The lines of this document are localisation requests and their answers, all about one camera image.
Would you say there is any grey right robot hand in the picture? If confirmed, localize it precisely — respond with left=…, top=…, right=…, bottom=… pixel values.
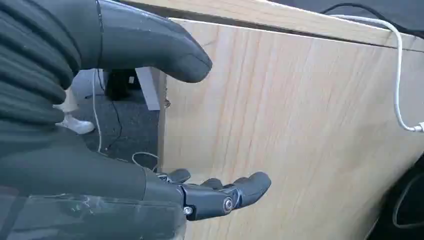
left=0, top=0, right=273, bottom=240

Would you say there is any person's foot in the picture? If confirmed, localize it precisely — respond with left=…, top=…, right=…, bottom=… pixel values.
left=52, top=87, right=96, bottom=135

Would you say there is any white desk leg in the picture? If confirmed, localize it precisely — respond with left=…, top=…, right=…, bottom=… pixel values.
left=134, top=67, right=162, bottom=112

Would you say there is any ribbed grey right arm sleeve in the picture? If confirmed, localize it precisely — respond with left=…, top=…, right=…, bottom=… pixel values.
left=0, top=0, right=82, bottom=134

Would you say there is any thin grey wire loop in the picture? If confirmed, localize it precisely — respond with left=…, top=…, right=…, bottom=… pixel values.
left=131, top=151, right=161, bottom=172

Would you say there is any thin white floor cable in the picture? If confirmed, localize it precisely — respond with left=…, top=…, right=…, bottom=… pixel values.
left=91, top=68, right=104, bottom=154

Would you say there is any thin black floor cable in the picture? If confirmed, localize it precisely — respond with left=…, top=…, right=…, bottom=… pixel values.
left=84, top=68, right=123, bottom=152

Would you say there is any thin grey cable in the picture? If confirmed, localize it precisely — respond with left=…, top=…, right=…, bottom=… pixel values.
left=392, top=172, right=424, bottom=230

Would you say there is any thick white cable with plug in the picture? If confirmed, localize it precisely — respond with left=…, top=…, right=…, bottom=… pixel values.
left=329, top=14, right=424, bottom=134

